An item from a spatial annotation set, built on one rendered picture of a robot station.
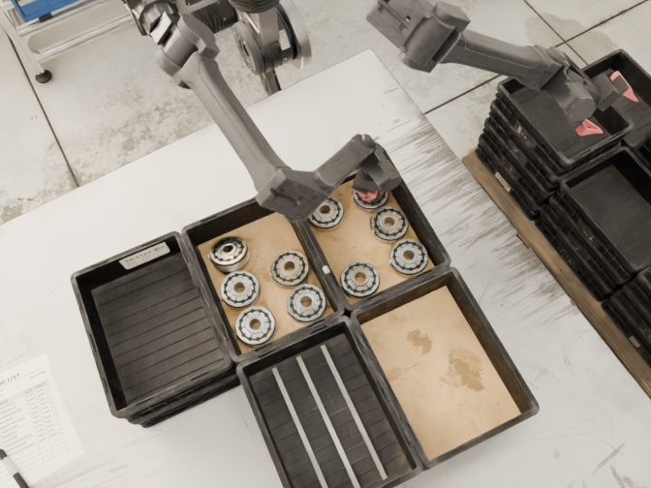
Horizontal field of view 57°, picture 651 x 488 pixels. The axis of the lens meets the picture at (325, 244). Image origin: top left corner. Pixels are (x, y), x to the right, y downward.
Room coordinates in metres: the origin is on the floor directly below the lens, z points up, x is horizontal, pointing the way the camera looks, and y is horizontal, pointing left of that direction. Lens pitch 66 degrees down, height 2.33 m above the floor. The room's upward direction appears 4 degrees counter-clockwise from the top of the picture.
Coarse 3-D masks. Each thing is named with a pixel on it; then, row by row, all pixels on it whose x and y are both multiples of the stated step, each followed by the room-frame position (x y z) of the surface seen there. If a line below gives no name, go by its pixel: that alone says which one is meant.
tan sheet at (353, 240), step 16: (336, 192) 0.83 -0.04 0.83; (352, 192) 0.83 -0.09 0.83; (352, 208) 0.78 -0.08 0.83; (400, 208) 0.76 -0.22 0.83; (352, 224) 0.73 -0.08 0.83; (368, 224) 0.72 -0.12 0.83; (320, 240) 0.68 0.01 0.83; (336, 240) 0.68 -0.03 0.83; (352, 240) 0.68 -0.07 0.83; (368, 240) 0.67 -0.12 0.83; (336, 256) 0.63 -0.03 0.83; (352, 256) 0.63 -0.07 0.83; (368, 256) 0.63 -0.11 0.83; (384, 256) 0.62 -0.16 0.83; (336, 272) 0.59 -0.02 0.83; (384, 272) 0.58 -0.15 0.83; (384, 288) 0.53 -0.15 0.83
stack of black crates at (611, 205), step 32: (608, 160) 1.09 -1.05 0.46; (576, 192) 1.01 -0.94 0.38; (608, 192) 1.00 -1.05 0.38; (640, 192) 0.98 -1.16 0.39; (544, 224) 0.97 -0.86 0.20; (576, 224) 0.87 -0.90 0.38; (608, 224) 0.87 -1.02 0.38; (640, 224) 0.86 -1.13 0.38; (576, 256) 0.80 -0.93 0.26; (608, 256) 0.74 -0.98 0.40; (640, 256) 0.74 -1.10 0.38; (608, 288) 0.66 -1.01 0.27
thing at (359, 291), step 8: (352, 264) 0.59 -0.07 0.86; (360, 264) 0.59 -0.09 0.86; (368, 264) 0.59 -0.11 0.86; (344, 272) 0.57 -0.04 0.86; (352, 272) 0.57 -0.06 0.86; (368, 272) 0.57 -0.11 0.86; (376, 272) 0.57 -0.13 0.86; (344, 280) 0.55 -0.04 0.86; (376, 280) 0.54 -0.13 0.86; (344, 288) 0.53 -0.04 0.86; (352, 288) 0.53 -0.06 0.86; (360, 288) 0.53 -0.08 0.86; (368, 288) 0.52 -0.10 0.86; (376, 288) 0.52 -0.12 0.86; (360, 296) 0.50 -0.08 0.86
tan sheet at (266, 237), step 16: (256, 224) 0.75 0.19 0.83; (272, 224) 0.75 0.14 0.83; (288, 224) 0.74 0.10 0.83; (256, 240) 0.70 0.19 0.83; (272, 240) 0.70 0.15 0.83; (288, 240) 0.69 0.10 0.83; (256, 256) 0.65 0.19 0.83; (272, 256) 0.65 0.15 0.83; (208, 272) 0.61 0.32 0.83; (224, 272) 0.61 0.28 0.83; (256, 272) 0.60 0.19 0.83; (240, 288) 0.56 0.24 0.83; (272, 288) 0.56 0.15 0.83; (320, 288) 0.55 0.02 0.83; (224, 304) 0.52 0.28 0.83; (256, 304) 0.51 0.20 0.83; (272, 304) 0.51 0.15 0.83; (304, 304) 0.50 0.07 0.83; (288, 320) 0.46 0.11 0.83
